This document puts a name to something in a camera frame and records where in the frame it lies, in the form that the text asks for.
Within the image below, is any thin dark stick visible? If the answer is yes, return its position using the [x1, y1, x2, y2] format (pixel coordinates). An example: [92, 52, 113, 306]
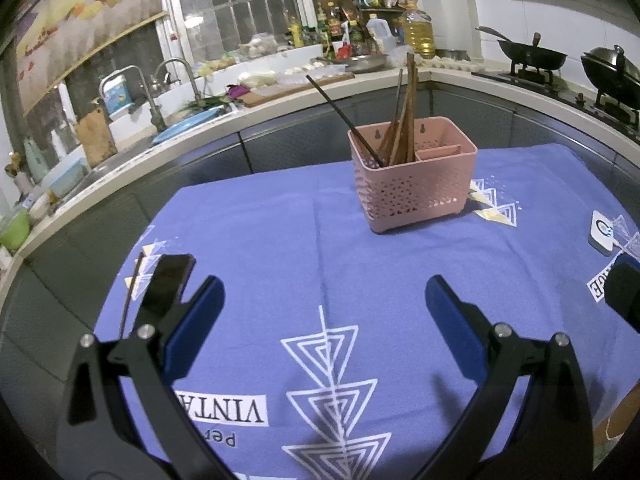
[119, 255, 147, 341]

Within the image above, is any white jug with blue label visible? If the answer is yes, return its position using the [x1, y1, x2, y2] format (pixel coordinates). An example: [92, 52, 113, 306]
[102, 77, 132, 116]

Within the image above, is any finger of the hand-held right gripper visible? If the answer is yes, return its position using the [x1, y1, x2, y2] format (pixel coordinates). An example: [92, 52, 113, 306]
[605, 254, 640, 333]

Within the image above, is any black wok with handle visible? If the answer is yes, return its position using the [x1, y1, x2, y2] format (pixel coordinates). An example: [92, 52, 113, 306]
[497, 32, 568, 73]

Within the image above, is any black wok with lid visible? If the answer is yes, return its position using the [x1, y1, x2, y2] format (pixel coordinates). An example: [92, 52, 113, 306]
[580, 45, 640, 111]

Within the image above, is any white plastic jug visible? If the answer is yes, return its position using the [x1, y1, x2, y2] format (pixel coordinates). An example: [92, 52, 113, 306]
[366, 14, 396, 53]

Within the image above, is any printed floral curtain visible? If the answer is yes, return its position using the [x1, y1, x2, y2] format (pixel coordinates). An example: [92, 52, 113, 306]
[15, 0, 168, 116]

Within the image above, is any pale green bottle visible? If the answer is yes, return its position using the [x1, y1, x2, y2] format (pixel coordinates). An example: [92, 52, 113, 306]
[22, 137, 48, 183]

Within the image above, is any blue plastic container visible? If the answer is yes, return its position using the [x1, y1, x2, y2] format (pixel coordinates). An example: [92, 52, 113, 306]
[47, 157, 88, 198]

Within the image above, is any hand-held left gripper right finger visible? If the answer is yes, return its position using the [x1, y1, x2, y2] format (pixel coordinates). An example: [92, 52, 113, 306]
[415, 276, 598, 480]

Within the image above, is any green bowl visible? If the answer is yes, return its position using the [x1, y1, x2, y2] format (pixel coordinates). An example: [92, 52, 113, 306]
[0, 210, 31, 251]

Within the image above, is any large yellow oil bottle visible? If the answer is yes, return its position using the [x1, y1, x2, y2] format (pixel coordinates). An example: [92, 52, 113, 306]
[400, 4, 436, 61]

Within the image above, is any barred window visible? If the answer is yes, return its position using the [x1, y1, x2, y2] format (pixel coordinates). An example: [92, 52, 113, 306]
[170, 0, 311, 61]

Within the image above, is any blue printed tablecloth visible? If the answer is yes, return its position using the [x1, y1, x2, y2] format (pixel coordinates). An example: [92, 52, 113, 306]
[92, 142, 640, 480]

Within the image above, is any black ladle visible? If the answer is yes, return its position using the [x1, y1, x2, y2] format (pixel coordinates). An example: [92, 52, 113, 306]
[475, 25, 516, 46]

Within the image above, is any row of condiment bottles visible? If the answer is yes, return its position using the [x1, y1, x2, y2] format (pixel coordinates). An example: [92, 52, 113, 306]
[285, 2, 371, 61]

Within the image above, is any blue plate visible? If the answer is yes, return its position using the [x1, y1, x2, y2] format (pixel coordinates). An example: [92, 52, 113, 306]
[151, 109, 223, 145]

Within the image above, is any black smartphone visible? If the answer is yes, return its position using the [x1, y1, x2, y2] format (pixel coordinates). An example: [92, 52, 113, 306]
[131, 254, 196, 336]

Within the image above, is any bunch of brown wooden chopsticks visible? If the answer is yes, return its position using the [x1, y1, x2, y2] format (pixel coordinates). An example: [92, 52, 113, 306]
[305, 51, 421, 168]

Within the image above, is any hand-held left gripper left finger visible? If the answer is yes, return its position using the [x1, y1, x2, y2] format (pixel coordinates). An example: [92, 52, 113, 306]
[55, 275, 236, 480]

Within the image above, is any tall steel faucet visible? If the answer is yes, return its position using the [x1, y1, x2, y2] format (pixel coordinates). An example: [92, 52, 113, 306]
[99, 65, 168, 133]

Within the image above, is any curved steel faucet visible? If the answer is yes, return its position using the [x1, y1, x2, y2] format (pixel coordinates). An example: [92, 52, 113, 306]
[150, 57, 203, 101]

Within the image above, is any pink plastic utensil basket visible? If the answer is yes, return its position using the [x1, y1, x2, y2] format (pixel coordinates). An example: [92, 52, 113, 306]
[347, 116, 478, 234]

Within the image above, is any tray of white food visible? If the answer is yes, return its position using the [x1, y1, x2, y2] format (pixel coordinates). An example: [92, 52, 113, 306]
[277, 60, 351, 83]

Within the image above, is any upright wooden cutting board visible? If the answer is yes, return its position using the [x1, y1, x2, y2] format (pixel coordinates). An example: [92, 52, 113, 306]
[75, 107, 118, 168]

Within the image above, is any flat wooden cutting board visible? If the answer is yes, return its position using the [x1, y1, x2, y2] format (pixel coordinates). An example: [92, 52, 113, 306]
[242, 72, 356, 108]

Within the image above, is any black gas stove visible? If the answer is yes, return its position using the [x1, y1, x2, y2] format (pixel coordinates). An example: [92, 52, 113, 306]
[472, 67, 640, 143]

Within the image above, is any metal basin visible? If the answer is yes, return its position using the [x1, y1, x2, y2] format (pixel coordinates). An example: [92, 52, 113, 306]
[345, 54, 388, 73]

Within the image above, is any egg tray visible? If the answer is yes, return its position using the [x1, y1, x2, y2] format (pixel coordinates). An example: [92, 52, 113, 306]
[425, 55, 481, 73]

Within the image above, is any small white device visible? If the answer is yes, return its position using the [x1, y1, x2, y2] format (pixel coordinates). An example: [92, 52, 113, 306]
[587, 210, 621, 256]

